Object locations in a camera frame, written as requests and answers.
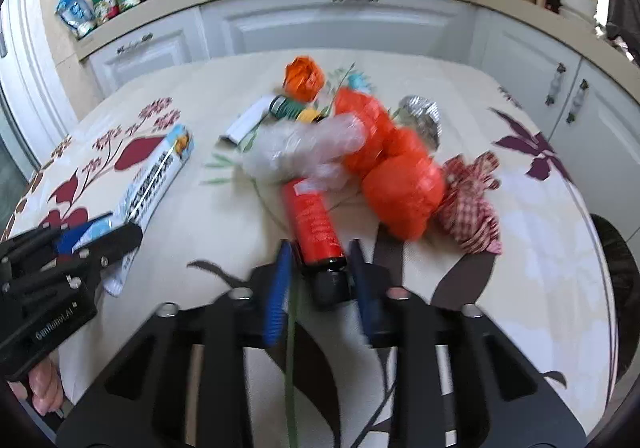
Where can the left human hand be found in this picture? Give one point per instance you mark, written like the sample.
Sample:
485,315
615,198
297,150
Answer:
46,386

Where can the cabinet door handle right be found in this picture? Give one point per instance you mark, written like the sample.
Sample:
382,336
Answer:
577,101

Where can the large orange plastic bag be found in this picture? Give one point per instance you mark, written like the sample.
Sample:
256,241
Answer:
399,180

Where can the black trash bin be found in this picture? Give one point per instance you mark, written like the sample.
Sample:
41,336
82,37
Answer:
624,274

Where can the small orange wrapper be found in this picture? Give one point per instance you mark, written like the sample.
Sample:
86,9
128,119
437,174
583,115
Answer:
303,79

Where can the blue white toothpaste tube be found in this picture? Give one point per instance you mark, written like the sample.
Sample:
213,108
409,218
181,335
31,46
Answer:
139,202

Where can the stacked white bowls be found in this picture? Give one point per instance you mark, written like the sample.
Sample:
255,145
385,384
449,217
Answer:
579,10

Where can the red checkered cloth scrap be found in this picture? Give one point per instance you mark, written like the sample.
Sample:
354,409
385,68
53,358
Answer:
465,214

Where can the cabinet door handle left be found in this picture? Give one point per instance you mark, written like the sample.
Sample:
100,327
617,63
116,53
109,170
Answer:
556,84

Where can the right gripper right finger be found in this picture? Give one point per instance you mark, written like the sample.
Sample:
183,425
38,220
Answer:
500,398

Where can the red black spray can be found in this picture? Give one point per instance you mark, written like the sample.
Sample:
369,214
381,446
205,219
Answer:
321,258

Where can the aluminium foil ball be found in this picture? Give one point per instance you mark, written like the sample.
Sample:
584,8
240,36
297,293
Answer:
422,114

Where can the green yellow small bottle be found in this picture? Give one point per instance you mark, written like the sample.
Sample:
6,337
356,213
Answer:
284,108

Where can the white paper box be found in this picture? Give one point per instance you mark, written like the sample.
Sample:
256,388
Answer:
247,121

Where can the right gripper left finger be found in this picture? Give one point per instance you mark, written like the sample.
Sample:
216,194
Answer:
139,398

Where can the cabinet door handle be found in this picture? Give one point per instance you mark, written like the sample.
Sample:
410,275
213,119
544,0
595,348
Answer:
556,84
577,101

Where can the blue white snack bag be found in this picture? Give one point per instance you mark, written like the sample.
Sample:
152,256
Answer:
77,15

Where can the drawer handle left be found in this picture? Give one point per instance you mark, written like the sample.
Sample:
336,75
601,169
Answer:
134,44

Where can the clear plastic bag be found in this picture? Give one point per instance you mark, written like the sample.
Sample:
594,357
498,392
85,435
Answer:
287,150

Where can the floral tablecloth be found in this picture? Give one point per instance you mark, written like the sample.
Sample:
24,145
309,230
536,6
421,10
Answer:
549,289

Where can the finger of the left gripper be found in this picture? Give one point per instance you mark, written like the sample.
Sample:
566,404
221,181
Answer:
105,245
47,240

